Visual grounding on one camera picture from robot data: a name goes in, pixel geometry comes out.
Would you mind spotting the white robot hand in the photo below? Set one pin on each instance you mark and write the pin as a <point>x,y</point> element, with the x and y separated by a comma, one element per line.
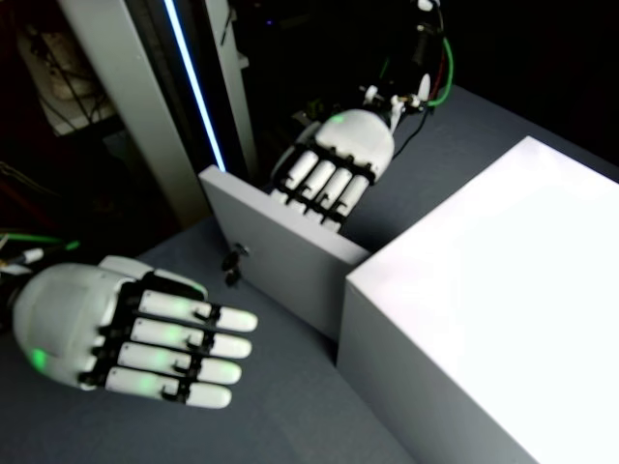
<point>360,137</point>
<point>63,314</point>

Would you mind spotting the white cabinet door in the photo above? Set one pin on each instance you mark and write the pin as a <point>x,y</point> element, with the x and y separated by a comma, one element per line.
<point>290,256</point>

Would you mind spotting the white cabinet box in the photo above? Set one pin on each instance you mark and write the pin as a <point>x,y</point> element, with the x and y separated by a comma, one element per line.
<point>483,299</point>

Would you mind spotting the white power strip with plugs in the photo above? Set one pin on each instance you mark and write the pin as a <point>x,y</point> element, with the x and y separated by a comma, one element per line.
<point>312,111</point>

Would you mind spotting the blue-white LED light strip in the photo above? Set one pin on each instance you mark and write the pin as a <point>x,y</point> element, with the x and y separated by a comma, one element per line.
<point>193,77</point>

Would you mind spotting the white metal frame pillar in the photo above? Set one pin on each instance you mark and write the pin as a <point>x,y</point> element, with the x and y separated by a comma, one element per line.
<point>140,96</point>

